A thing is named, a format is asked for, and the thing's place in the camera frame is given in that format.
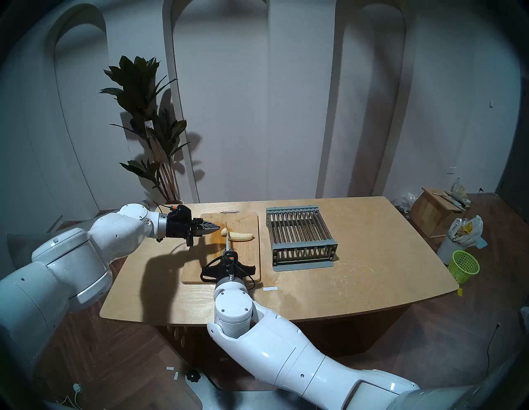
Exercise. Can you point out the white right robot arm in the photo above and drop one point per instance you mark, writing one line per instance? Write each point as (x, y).
(289, 368)

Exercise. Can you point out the blue paper scrap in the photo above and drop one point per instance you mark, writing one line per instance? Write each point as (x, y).
(481, 243)

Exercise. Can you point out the white floor plug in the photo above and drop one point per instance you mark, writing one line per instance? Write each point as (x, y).
(76, 388)

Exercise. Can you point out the crumpled snack bag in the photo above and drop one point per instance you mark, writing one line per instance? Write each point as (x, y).
(459, 196)

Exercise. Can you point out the white plant tag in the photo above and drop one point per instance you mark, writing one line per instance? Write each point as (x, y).
(148, 124)

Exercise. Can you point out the tall potted green plant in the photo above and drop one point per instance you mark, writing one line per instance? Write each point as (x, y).
(138, 95)

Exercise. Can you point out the wooden cutting board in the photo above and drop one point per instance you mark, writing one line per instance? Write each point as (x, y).
(248, 260)

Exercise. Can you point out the white plastic bag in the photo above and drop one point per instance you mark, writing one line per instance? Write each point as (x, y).
(467, 230)

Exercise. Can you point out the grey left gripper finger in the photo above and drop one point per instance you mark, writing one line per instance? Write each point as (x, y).
(206, 225)
(202, 231)

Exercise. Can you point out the green plastic basket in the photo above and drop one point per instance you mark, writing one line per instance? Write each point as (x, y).
(463, 266)

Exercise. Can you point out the black base knob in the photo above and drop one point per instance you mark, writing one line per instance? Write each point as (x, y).
(192, 375)

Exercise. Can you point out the clear crumpled plastic bag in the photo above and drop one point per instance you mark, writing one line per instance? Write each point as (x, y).
(405, 201)

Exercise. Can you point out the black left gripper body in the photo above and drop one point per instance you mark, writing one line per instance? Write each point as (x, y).
(177, 225)

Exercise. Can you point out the clear plastic bottle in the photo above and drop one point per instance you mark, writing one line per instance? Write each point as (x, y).
(456, 185)

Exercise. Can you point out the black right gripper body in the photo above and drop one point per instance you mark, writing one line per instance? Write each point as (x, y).
(225, 270)

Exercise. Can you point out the white waste bin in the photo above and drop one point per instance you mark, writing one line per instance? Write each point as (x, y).
(445, 250)

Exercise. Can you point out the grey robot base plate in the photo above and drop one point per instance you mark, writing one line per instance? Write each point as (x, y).
(219, 399)

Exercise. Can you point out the cardboard box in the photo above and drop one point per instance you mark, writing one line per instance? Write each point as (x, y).
(427, 213)

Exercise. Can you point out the peeled banana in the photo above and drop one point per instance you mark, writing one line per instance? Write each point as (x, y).
(241, 236)

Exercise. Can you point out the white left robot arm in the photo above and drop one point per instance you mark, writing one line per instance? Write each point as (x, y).
(62, 281)

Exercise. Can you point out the grey metal dish rack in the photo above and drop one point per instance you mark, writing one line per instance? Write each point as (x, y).
(299, 231)

